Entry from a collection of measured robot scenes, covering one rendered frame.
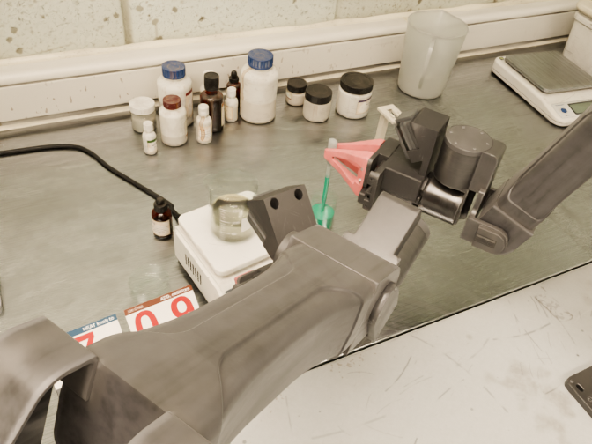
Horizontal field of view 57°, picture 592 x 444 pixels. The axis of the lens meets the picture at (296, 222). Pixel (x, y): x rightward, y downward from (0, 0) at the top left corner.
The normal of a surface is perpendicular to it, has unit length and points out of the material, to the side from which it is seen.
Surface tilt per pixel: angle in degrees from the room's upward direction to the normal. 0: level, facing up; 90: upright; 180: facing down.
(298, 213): 49
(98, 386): 65
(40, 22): 90
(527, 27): 90
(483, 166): 90
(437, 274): 0
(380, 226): 23
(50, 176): 0
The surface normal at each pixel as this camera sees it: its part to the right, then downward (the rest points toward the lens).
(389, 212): -0.13, -0.45
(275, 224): 0.49, 0.00
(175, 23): 0.43, 0.65
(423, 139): -0.52, 0.56
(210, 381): 0.32, -0.88
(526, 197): -0.49, 0.40
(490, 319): 0.10, -0.72
